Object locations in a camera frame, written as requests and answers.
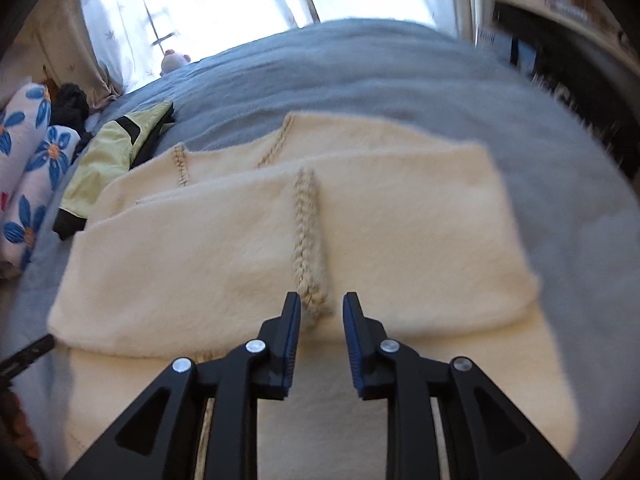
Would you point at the wooden bookshelf with items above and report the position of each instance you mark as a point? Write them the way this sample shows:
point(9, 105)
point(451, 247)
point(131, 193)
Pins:
point(583, 58)

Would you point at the small pink plush toy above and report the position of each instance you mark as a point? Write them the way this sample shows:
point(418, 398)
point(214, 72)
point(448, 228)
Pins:
point(172, 61)

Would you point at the blue floral folded quilt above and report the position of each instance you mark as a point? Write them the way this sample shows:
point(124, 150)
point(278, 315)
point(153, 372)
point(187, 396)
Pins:
point(35, 156)

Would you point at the grey-blue fleece bed blanket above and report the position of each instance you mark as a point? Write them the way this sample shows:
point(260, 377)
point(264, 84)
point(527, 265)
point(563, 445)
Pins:
point(578, 215)

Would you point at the yellow-green and black folded garment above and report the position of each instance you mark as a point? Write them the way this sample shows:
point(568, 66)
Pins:
point(120, 145)

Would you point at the white floral sheer curtain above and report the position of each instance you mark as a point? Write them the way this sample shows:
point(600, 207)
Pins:
point(129, 37)

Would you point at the cream fuzzy knit cardigan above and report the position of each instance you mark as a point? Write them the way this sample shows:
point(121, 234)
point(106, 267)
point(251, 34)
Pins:
point(188, 254)

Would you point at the black fuzzy item by quilt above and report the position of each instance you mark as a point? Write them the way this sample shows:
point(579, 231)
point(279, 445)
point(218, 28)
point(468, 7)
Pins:
point(70, 109)

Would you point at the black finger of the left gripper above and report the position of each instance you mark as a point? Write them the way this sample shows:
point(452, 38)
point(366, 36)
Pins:
point(20, 361)

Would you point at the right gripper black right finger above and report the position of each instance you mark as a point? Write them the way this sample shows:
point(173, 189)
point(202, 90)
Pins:
point(443, 417)

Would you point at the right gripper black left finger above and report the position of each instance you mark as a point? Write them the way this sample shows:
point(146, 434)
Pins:
point(200, 414)

